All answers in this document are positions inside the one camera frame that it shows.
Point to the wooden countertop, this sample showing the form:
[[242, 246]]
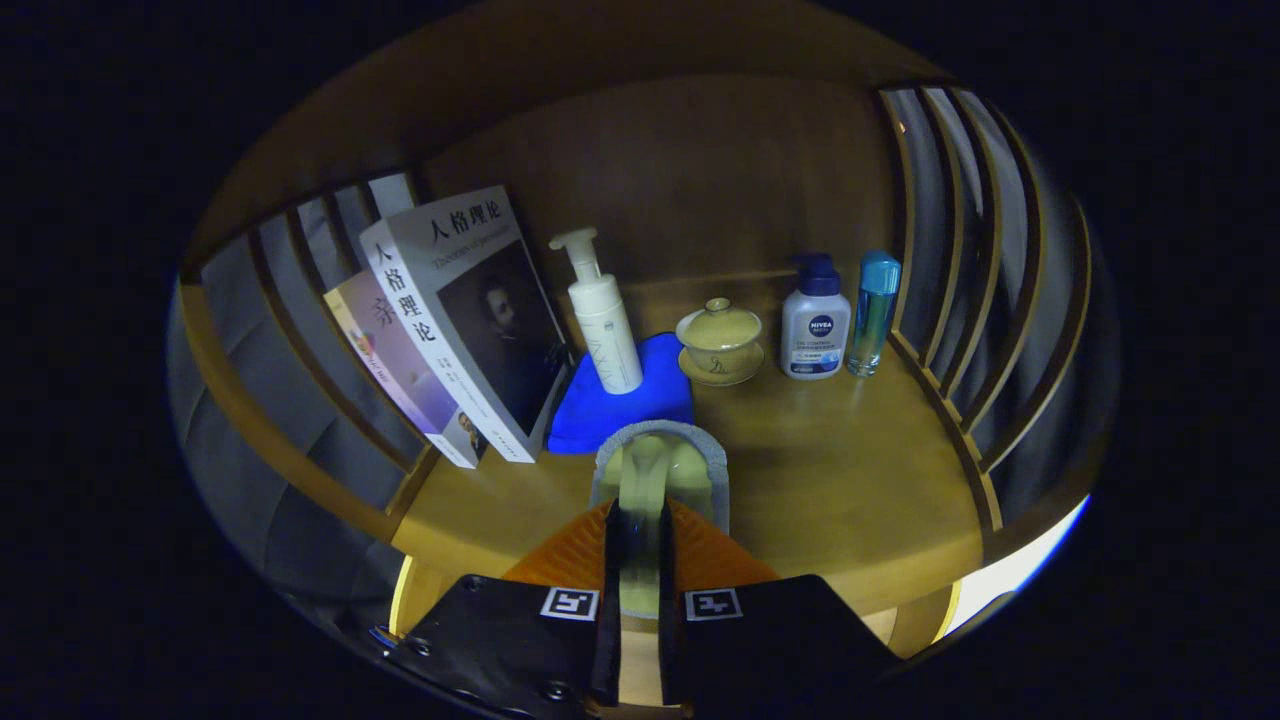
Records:
[[840, 470]]

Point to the wooden cabinet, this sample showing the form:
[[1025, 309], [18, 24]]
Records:
[[700, 170]]

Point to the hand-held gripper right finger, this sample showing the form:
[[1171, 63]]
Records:
[[780, 650]]

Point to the purple book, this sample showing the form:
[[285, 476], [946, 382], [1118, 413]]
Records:
[[400, 370]]

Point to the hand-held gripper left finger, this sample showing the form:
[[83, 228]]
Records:
[[500, 650]]

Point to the white bottle blue pump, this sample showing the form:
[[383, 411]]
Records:
[[815, 335]]

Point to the clear blue bottle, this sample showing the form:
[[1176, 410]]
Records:
[[872, 310]]

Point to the yellow lidded teacup with saucer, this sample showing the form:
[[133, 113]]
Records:
[[720, 335]]

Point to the green ceramic piece grey base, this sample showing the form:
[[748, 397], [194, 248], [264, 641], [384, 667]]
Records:
[[655, 470]]

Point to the blue folded cloth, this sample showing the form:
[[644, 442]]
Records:
[[640, 410]]

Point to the thick grey white book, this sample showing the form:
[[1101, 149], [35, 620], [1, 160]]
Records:
[[470, 320]]

